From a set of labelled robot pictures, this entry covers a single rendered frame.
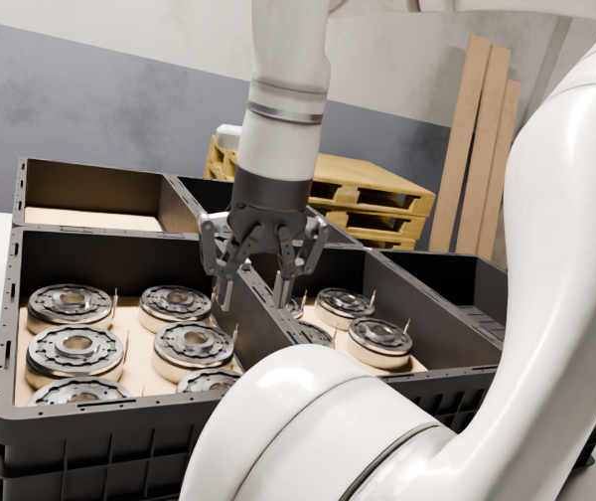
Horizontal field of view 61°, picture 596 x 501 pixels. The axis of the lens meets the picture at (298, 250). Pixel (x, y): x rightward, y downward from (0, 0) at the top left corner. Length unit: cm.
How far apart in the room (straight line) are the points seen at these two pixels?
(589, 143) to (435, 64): 346
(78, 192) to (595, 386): 108
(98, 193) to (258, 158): 76
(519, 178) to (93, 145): 289
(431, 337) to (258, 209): 44
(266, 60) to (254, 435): 33
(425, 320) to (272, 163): 46
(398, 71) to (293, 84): 310
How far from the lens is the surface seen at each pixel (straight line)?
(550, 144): 24
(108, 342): 66
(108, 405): 45
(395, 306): 89
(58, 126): 305
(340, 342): 82
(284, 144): 45
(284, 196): 46
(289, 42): 43
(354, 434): 17
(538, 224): 22
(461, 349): 79
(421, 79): 364
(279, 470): 17
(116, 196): 119
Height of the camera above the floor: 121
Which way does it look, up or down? 19 degrees down
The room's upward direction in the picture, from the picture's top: 14 degrees clockwise
